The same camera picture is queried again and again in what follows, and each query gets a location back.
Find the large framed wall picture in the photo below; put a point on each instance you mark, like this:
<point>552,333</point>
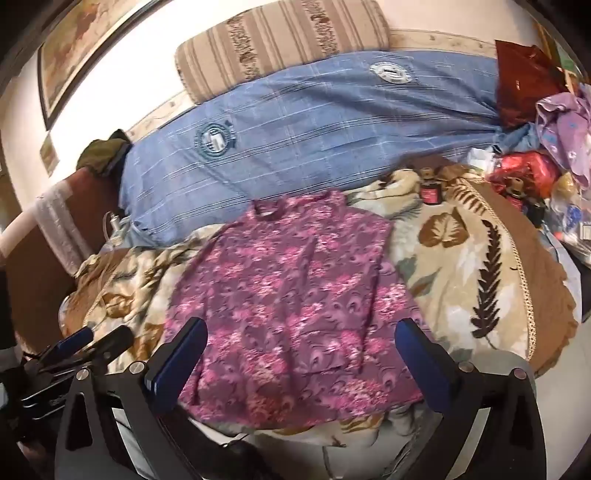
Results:
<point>87,50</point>

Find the white cloth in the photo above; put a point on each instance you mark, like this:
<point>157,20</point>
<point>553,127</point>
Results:
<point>60,221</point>

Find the purple floral shirt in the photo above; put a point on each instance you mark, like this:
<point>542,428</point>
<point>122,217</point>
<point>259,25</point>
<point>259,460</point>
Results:
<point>295,286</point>

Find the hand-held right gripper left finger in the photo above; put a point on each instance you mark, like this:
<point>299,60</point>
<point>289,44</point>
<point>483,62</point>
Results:
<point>178,355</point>

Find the olive green cloth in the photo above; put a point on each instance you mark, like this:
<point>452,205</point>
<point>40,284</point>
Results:
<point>99,152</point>

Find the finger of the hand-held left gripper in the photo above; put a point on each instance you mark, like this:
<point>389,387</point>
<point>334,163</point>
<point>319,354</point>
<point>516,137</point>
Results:
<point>111,344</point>
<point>74,342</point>

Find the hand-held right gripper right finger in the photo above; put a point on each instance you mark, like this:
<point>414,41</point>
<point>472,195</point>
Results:
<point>418,364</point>

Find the blue plaid blanket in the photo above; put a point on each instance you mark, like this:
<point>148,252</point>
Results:
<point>323,129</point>

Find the small framed wall picture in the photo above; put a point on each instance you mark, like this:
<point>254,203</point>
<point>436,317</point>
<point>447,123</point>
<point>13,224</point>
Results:
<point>48,152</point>

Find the leaf print blanket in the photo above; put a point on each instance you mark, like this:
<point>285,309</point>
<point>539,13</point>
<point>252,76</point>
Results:
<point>461,258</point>

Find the striped beige cushion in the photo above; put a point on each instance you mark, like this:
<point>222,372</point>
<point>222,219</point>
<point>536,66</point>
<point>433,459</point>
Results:
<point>277,41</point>

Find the dark red bag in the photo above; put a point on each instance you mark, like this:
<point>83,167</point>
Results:
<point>521,78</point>

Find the purple printed cloth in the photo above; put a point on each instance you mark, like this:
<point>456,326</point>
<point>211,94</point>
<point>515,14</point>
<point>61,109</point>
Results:
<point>563,124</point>

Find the small red jar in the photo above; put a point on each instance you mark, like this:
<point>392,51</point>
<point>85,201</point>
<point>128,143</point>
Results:
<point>429,194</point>

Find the brown sofa armrest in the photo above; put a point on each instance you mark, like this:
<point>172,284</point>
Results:
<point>41,295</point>

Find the red foil bag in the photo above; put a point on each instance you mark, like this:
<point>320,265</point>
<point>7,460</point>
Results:
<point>526,168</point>

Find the clear plastic bag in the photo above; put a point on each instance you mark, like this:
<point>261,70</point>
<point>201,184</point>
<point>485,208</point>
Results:
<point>568,212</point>

